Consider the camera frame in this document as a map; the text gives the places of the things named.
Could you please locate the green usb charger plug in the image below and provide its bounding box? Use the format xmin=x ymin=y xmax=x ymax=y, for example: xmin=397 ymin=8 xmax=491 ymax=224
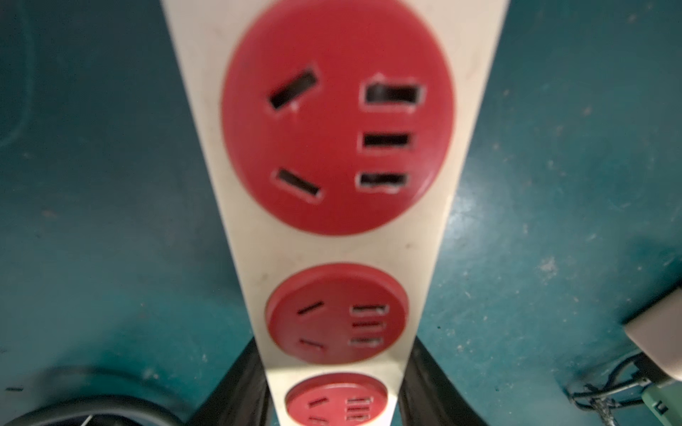
xmin=641 ymin=382 xmax=682 ymax=426

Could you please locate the white red power strip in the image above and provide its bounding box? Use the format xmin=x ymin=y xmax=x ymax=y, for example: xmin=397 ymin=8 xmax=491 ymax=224
xmin=162 ymin=1 xmax=509 ymax=425

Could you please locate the black blue fan cable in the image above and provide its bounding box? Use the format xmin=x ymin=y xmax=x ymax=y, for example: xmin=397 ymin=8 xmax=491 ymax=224
xmin=565 ymin=353 xmax=662 ymax=426

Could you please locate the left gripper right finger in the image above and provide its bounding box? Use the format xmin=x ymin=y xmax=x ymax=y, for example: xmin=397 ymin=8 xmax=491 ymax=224
xmin=398 ymin=338 xmax=488 ymax=426

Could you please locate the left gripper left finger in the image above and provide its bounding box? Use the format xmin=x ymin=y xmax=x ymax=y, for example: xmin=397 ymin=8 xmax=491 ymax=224
xmin=186 ymin=338 xmax=274 ymax=426

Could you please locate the pink usb charger plug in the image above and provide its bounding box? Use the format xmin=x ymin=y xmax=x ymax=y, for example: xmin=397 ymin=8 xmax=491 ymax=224
xmin=624 ymin=285 xmax=681 ymax=382

